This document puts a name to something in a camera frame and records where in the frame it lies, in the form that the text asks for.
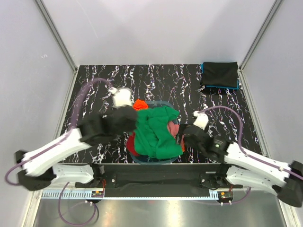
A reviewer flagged pink t shirt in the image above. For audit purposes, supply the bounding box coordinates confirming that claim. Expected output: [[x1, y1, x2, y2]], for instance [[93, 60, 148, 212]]
[[167, 121, 180, 139]]

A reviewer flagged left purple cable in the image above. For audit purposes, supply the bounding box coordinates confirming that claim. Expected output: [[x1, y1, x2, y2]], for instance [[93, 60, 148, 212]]
[[5, 78, 114, 225]]

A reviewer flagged red t shirt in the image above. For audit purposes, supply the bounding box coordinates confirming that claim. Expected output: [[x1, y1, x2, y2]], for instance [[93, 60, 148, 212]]
[[126, 132, 137, 156]]

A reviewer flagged folded blue t shirt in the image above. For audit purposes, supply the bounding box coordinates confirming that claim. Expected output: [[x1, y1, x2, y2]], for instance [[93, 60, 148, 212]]
[[200, 63, 239, 90]]

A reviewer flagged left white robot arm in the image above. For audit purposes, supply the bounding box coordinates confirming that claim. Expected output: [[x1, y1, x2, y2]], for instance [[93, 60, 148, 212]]
[[15, 105, 138, 191]]

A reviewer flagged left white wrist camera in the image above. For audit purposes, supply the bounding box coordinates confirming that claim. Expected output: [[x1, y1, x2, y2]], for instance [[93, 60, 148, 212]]
[[109, 87, 133, 108]]

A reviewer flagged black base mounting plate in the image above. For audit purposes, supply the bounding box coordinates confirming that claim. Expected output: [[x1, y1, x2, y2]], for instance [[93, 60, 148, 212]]
[[74, 163, 244, 198]]

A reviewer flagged clear blue plastic basket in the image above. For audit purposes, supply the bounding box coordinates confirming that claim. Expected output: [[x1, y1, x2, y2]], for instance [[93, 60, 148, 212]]
[[126, 101, 178, 165]]

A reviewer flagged right aluminium frame post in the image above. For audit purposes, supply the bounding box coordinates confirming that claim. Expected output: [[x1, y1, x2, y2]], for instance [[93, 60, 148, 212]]
[[239, 0, 285, 70]]

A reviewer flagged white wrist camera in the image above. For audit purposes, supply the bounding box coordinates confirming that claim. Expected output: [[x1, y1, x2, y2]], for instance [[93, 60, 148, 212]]
[[109, 87, 133, 108], [193, 111, 209, 130]]

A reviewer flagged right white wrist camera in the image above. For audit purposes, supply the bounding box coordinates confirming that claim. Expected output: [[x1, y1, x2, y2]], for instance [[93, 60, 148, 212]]
[[193, 111, 209, 130]]

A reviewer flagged aluminium frame post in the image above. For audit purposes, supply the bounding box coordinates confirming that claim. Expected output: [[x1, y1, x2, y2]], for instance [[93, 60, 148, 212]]
[[34, 0, 78, 73], [239, 0, 285, 70]]

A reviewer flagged orange t shirt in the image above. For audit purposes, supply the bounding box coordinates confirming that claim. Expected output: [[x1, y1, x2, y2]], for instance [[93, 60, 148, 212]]
[[133, 99, 149, 111]]

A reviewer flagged left aluminium frame post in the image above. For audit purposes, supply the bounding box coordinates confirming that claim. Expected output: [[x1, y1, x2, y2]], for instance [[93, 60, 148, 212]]
[[34, 0, 78, 73]]

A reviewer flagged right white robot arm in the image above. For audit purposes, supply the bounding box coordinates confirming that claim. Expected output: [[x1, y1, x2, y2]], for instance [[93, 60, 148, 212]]
[[177, 125, 303, 208]]

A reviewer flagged green t shirt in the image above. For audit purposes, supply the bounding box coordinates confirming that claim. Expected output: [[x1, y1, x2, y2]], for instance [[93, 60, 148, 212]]
[[134, 106, 183, 159]]

